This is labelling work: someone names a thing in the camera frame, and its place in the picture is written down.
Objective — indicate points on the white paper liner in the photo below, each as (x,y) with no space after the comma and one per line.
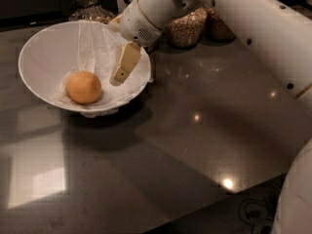
(98,50)

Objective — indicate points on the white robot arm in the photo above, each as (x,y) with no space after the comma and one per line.
(280,38)

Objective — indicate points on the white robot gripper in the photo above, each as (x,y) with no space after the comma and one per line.
(137,24)

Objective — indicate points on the glass jar far left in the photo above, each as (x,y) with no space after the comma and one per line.
(90,10)

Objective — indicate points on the glass jar of light grains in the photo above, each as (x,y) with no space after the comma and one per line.
(185,32)

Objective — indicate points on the orange fruit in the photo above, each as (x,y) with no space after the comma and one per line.
(83,87)

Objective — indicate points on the white bowl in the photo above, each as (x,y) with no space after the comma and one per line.
(46,57)

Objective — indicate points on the glass jar of brown grains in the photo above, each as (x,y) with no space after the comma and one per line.
(216,29)

